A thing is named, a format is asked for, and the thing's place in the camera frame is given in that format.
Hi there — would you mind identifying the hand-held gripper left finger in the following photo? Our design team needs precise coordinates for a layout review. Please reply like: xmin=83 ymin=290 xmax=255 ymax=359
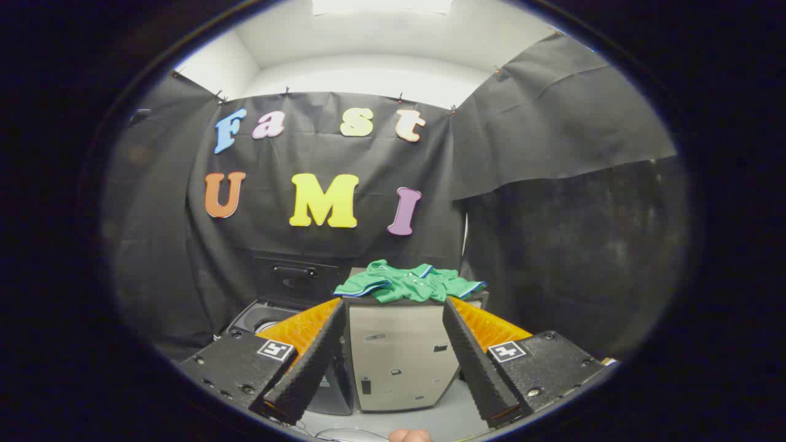
xmin=177 ymin=298 xmax=349 ymax=425

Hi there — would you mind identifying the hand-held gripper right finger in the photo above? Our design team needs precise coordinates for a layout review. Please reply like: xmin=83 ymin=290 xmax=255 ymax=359
xmin=442 ymin=297 xmax=610 ymax=429

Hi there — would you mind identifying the dark grey washing machine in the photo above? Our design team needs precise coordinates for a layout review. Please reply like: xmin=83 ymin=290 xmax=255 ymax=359
xmin=223 ymin=299 xmax=355 ymax=416

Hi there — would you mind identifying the dark washing machine lid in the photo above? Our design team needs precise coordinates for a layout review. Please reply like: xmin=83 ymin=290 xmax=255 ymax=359
xmin=254 ymin=255 xmax=349 ymax=309

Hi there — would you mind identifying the green polo shirt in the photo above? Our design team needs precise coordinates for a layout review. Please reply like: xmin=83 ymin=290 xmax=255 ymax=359
xmin=333 ymin=259 xmax=488 ymax=304

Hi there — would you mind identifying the grey cabinet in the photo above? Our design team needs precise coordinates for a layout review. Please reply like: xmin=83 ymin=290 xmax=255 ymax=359
xmin=335 ymin=267 xmax=490 ymax=413

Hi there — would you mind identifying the black backdrop cloth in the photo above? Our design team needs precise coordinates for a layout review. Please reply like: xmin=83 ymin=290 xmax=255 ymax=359
xmin=101 ymin=31 xmax=690 ymax=364

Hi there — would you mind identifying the ceiling light panel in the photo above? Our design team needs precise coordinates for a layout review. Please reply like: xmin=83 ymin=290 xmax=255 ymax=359
xmin=312 ymin=0 xmax=455 ymax=17

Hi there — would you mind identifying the thin cable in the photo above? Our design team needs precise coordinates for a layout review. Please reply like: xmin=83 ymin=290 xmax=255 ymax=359
xmin=270 ymin=417 xmax=394 ymax=442

